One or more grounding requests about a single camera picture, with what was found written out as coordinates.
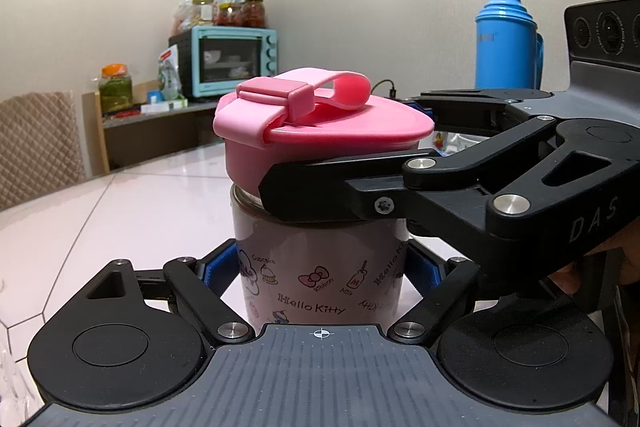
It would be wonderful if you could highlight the teal toaster oven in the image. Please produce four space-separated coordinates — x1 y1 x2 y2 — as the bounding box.
168 26 278 100

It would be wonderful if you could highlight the person's right hand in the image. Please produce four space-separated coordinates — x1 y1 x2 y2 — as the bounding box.
549 223 639 295

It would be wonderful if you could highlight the wooden side shelf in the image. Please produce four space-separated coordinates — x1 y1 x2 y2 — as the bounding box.
77 87 217 176

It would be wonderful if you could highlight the green snack bag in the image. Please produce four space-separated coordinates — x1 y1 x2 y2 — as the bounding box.
157 44 182 101

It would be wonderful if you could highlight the red chili jar middle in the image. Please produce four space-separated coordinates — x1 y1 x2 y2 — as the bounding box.
215 2 243 27

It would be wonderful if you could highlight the Hello Kitty pink bottle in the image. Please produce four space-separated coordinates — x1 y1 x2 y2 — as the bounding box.
230 185 409 331

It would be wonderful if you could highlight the blue thermos flask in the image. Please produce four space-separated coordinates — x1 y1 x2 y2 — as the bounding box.
475 0 544 90

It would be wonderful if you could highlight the white mug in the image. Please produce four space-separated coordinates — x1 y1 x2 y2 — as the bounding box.
442 132 487 156

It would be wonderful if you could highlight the red chili jar right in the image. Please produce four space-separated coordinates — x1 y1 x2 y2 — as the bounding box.
241 0 267 28

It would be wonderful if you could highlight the quilted beige chair back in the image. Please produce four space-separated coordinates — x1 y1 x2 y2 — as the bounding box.
0 91 85 209

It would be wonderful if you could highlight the red chili jar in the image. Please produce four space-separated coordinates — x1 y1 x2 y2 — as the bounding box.
215 2 243 27
241 0 267 28

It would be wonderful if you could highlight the pale jar yellow lid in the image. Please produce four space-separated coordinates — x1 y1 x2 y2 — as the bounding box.
191 0 215 26

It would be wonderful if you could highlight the pink bottle cap with strap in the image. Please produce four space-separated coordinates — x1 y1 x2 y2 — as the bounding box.
213 67 434 196

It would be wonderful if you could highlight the green jar orange lid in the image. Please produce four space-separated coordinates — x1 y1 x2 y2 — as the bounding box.
99 64 134 115

